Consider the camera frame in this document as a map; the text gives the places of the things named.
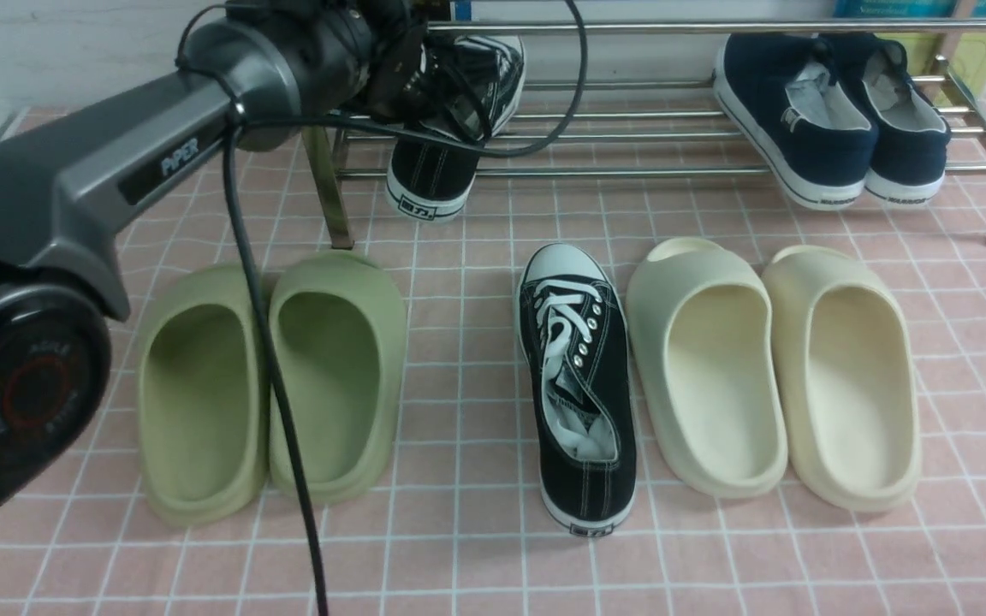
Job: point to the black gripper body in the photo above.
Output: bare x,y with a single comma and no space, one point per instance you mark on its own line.
400,71

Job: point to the right navy slip-on shoe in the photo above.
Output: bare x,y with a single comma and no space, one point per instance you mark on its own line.
908,164

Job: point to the green foam slipper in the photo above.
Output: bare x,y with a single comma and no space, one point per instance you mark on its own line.
339,327
202,399

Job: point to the left green foam slipper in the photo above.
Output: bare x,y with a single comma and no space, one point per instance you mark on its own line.
202,399

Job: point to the right cream foam slipper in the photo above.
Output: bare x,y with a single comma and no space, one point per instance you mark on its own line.
846,379

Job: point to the right green foam slipper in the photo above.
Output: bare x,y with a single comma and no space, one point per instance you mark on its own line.
339,327

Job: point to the navy slip-on shoe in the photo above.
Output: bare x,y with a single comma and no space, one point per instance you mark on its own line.
908,164
783,92

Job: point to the left navy slip-on shoe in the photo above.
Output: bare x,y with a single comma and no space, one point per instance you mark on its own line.
783,92

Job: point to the yellow-green book behind rack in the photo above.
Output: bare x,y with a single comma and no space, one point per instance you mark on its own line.
968,61

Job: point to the stainless steel shoe rack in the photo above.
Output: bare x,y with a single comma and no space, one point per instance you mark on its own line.
328,154

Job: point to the black canvas sneaker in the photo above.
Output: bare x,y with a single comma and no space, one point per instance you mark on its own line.
572,330
467,90

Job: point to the cream foam slipper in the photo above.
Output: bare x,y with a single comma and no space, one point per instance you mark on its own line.
699,319
846,379

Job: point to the teal book upper shelf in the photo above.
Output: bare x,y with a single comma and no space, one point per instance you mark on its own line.
918,9

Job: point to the pink checkered floor cloth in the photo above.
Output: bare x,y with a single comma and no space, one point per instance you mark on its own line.
457,525

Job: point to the left cream foam slipper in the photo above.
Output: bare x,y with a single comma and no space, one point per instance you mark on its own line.
699,319

